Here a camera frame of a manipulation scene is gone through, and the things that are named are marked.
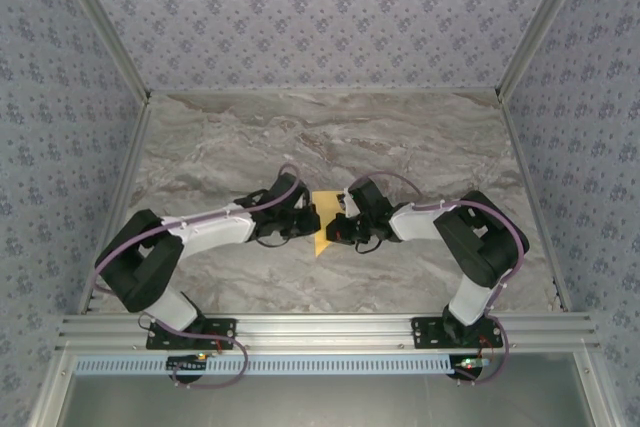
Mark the yellow cloth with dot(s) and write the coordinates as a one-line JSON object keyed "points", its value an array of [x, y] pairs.
{"points": [[325, 204]]}

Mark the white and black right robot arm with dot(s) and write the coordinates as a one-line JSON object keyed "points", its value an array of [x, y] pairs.
{"points": [[415, 222]]}

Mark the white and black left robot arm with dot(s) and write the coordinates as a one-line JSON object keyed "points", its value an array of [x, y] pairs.
{"points": [[220, 232]]}

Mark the small adapter board with LED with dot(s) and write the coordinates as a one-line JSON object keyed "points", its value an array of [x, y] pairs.
{"points": [[470, 363], [187, 362]]}

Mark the grey metal tray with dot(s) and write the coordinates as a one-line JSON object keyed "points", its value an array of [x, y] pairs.
{"points": [[320, 402]]}

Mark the aluminium mounting rail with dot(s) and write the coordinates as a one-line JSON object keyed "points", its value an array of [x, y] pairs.
{"points": [[320, 332]]}

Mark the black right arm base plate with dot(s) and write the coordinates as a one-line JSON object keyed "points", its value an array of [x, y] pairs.
{"points": [[425, 337]]}

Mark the aluminium side rail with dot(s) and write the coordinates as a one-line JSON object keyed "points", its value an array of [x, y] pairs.
{"points": [[532, 197], [121, 197]]}

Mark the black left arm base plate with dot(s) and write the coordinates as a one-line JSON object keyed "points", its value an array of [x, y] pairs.
{"points": [[165, 339]]}

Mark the aluminium frame post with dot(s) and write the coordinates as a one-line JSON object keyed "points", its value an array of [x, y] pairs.
{"points": [[545, 22], [105, 22]]}

